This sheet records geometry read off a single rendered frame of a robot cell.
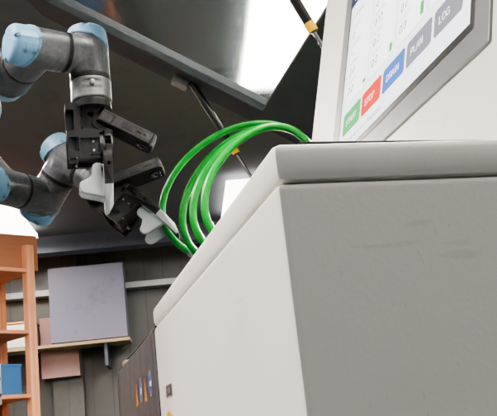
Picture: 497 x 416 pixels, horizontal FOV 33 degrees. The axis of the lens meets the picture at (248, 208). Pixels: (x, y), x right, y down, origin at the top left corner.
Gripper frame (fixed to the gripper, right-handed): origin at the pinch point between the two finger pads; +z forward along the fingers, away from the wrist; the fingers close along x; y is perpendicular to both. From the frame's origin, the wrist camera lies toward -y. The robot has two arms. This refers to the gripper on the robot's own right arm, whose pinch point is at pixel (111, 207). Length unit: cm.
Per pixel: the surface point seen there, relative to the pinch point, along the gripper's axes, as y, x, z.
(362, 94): -30, 49, 0
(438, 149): -16, 93, 23
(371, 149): -10, 93, 23
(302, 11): -33.8, 20.7, -28.2
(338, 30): -35, 33, -18
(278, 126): -29.3, 12.5, -9.9
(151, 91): -59, -325, -166
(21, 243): 25, -533, -126
